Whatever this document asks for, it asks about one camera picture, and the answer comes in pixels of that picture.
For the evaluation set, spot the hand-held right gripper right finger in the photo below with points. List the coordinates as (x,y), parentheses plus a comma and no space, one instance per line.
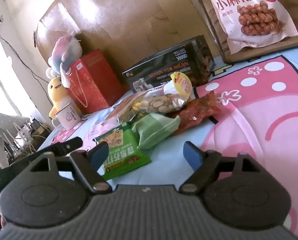
(192,155)

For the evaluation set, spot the jelly cup with yellow lid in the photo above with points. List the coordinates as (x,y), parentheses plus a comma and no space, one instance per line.
(180,82)

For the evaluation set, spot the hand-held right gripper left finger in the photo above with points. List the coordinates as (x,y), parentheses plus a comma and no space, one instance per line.
(99,155)

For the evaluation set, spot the dark box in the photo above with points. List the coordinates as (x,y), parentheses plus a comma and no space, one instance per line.
(0,170)

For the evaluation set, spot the yellow plush toy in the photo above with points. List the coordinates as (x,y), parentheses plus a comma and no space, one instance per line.
(56,90)

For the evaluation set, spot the brown seat cushion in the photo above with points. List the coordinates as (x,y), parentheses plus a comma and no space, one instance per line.
(264,52)

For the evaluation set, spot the wooden headboard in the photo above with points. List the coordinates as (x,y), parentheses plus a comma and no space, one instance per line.
(126,17)

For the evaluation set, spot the large pink snack bag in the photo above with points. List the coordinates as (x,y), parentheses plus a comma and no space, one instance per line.
(251,12)

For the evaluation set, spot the black printed storage box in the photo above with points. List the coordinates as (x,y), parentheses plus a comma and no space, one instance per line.
(159,67)

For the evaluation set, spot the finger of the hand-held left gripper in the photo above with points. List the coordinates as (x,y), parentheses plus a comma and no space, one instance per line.
(66,145)

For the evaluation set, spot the pastel plush toy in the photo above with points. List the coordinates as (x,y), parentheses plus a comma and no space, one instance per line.
(64,52)

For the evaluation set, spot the clear peanut bag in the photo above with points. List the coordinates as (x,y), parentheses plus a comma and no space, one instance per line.
(156,103)

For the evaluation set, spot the light green snack packet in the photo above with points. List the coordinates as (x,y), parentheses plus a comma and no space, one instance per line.
(154,127)

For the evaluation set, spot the printed blanket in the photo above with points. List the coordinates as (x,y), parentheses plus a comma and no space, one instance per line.
(251,130)

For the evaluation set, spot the red gift bag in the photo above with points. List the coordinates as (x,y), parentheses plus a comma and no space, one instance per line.
(96,80)

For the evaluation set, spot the grey dotted cloth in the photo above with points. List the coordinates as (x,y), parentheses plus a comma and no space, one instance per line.
(6,122)

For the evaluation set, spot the dark green snack packet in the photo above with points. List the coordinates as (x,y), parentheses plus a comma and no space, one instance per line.
(124,152)

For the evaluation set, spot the white enamel mug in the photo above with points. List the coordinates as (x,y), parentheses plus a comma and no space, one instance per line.
(67,117)

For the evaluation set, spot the red snack packet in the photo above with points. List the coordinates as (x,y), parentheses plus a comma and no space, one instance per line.
(196,110)

